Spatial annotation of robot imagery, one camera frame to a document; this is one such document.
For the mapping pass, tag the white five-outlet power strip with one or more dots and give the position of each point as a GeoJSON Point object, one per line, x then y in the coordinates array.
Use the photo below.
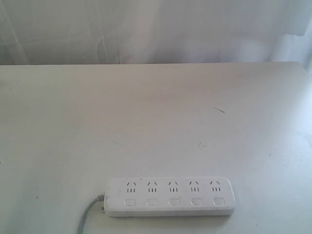
{"type": "Point", "coordinates": [169, 196]}

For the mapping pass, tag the white sheer curtain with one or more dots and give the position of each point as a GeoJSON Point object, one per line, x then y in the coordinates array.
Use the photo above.
{"type": "Point", "coordinates": [154, 31]}

